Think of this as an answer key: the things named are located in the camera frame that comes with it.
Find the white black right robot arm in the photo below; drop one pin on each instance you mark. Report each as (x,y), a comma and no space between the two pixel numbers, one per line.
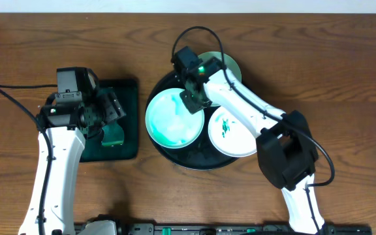
(286,149)

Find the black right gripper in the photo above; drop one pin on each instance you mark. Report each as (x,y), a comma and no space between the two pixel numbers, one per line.
(192,106)

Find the pale green plate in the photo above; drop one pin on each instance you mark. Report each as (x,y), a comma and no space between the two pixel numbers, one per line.
(232,63)

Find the dark green rectangular tray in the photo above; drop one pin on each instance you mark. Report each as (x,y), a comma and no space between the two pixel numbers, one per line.
(127,93)

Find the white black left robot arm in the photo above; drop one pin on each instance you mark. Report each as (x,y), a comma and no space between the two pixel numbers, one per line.
(64,124)

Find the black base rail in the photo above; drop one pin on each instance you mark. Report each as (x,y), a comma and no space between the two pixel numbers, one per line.
(151,229)

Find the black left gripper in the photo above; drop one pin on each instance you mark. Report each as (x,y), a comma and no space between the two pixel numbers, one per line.
(113,106)

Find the white plate with green blob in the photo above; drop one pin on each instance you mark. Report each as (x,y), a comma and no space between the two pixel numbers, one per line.
(229,136)

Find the green yellow scrub sponge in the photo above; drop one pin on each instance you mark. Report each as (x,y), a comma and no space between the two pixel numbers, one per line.
(113,135)

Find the round black tray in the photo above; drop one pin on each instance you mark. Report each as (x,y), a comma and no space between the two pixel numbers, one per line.
(201,154)

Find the white plate smeared green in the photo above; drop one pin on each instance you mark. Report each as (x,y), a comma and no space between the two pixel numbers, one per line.
(168,121)

